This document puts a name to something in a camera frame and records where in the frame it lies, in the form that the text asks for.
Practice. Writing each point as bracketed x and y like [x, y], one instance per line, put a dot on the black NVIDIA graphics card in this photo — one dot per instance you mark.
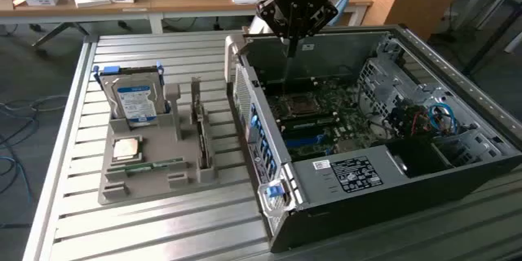
[202, 132]

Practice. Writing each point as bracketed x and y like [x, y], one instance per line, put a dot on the CPU socket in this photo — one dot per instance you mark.
[303, 105]

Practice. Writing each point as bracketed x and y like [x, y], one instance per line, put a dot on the green motherboard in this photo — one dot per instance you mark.
[346, 114]

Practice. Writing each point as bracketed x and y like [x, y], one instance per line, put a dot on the blue expansion slot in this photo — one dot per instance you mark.
[303, 142]

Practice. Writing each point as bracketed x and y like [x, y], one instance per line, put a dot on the hard disk in blue caddy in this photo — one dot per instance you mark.
[134, 102]

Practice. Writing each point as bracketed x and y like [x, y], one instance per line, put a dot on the grey parts rack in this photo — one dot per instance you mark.
[163, 157]

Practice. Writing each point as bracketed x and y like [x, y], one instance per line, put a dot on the grey power supply unit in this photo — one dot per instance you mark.
[314, 181]

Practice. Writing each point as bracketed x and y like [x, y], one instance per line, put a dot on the CPU chip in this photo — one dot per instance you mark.
[127, 149]

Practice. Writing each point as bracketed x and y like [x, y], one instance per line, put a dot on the blue case latch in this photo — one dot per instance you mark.
[274, 190]

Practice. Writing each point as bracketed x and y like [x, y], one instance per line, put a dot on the green RAM stick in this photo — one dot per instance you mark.
[143, 166]

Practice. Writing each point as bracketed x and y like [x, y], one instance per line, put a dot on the open black PC case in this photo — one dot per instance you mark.
[368, 212]

